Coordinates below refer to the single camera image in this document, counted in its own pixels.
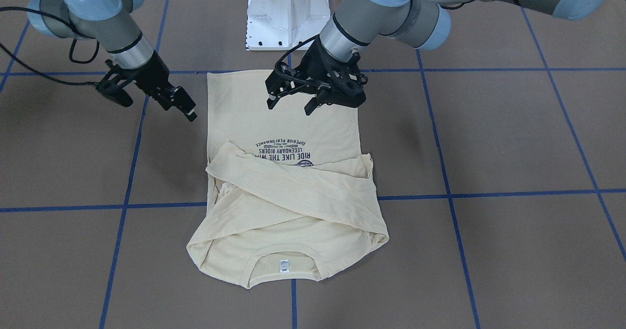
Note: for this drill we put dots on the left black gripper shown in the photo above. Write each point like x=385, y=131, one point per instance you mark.
x=313, y=62

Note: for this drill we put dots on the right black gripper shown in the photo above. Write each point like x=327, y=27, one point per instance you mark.
x=152, y=76

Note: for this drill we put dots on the beige long-sleeve printed shirt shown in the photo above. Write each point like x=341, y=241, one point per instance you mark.
x=290, y=196

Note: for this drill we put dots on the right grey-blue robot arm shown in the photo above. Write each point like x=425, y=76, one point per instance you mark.
x=133, y=58

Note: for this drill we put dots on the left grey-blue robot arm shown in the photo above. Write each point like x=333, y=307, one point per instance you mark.
x=422, y=24

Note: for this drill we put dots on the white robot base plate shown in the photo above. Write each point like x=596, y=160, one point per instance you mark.
x=283, y=24

